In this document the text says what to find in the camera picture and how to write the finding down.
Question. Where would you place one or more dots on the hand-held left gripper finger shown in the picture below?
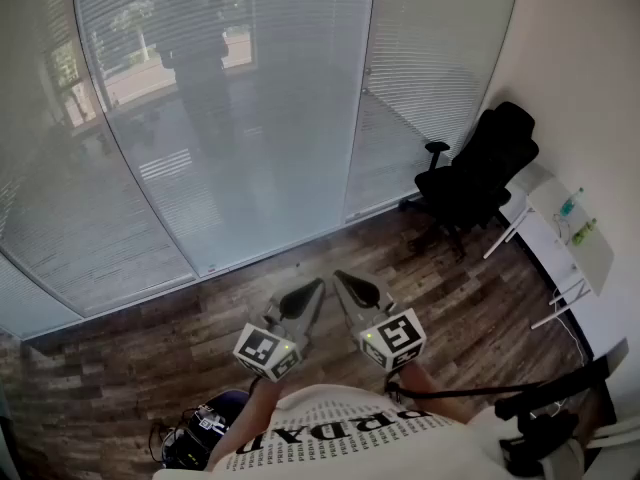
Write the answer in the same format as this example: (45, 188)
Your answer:
(292, 295)
(312, 305)

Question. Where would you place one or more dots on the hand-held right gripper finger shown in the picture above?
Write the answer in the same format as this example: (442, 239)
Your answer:
(347, 304)
(372, 293)

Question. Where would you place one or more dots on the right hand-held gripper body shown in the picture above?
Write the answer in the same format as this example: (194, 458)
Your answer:
(395, 340)

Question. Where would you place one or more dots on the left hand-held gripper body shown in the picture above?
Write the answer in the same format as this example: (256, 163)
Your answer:
(267, 350)

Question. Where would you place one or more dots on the person's right forearm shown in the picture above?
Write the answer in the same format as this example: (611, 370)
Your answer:
(425, 388)

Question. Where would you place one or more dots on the person's left forearm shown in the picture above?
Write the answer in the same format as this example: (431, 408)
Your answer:
(260, 393)

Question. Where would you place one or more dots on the white printed shirt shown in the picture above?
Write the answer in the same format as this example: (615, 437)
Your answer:
(350, 443)

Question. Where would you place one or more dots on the black electronics box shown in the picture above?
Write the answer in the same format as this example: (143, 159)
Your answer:
(192, 438)

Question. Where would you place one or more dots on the black office chair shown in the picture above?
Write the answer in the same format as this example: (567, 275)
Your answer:
(475, 178)

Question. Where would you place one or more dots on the black waist bag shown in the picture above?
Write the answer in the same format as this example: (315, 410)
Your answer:
(540, 433)

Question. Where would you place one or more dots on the white desk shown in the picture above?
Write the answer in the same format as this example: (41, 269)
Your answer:
(545, 248)

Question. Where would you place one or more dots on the clear bottle with blue label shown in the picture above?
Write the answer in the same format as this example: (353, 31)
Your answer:
(570, 205)

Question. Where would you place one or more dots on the green bottle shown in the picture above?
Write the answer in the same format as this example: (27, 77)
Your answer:
(584, 233)

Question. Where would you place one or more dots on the white window frame post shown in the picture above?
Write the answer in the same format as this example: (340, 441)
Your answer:
(362, 118)

